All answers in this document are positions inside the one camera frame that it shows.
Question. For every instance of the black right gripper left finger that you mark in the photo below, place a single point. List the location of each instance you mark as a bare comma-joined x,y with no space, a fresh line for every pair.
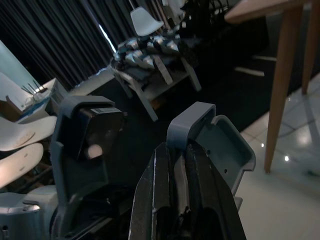
152,195

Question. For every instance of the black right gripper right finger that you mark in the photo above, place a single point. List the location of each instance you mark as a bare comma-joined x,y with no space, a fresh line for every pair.
212,200

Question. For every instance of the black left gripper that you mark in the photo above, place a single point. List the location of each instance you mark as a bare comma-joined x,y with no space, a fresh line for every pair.
105,127

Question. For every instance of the white side cabinet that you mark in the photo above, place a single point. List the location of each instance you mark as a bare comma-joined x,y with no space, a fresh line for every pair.
56,87

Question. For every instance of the router with black antennas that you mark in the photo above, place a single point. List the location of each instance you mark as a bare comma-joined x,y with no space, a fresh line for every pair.
40,95

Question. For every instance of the patterned grey black cushion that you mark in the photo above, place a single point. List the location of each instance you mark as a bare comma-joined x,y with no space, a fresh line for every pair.
140,56

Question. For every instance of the white stacked chair seat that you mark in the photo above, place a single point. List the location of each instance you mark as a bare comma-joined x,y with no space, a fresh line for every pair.
15,132
17,162

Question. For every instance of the brown cardboard box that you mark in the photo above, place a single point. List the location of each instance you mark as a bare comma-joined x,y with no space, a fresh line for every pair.
8,110

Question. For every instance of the dark carpet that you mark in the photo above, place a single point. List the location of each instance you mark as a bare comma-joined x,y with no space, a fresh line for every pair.
212,95

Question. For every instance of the dark pleated curtain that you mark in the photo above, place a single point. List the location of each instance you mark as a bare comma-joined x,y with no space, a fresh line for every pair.
50,37

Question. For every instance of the white shell chair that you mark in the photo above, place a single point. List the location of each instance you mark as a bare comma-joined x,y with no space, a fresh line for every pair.
146,22

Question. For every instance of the wooden table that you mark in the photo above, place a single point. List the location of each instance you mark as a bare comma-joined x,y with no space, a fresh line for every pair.
282,87

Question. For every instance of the white wooden frame armchair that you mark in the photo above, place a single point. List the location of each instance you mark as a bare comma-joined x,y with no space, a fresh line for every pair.
140,92

